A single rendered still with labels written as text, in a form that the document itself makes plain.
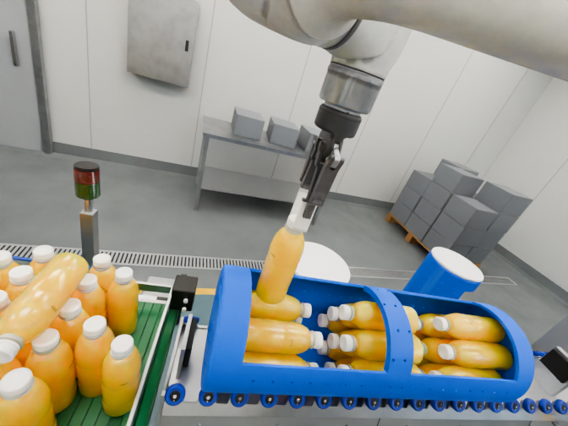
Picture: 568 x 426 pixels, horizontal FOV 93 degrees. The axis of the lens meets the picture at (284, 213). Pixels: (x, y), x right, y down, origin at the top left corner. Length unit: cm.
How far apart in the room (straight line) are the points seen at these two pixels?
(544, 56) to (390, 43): 21
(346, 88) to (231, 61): 323
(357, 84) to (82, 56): 354
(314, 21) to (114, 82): 352
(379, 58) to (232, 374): 61
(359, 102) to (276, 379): 55
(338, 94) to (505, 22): 23
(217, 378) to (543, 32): 65
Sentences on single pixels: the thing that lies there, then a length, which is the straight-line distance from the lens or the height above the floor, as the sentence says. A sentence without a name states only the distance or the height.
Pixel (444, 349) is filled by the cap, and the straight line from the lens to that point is 96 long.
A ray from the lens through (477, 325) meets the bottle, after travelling 103.
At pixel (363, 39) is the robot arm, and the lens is 43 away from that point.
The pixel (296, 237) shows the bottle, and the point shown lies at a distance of 56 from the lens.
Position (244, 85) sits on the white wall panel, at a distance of 368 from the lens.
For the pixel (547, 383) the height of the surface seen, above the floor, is 95.
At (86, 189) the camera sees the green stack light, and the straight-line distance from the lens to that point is 99.
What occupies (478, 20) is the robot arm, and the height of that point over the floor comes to 174.
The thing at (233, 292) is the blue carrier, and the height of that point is 123.
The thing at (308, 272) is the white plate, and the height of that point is 104.
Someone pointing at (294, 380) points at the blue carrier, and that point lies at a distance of 68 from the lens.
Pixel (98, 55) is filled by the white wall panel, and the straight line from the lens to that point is 379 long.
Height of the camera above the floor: 167
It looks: 27 degrees down
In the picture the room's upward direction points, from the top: 19 degrees clockwise
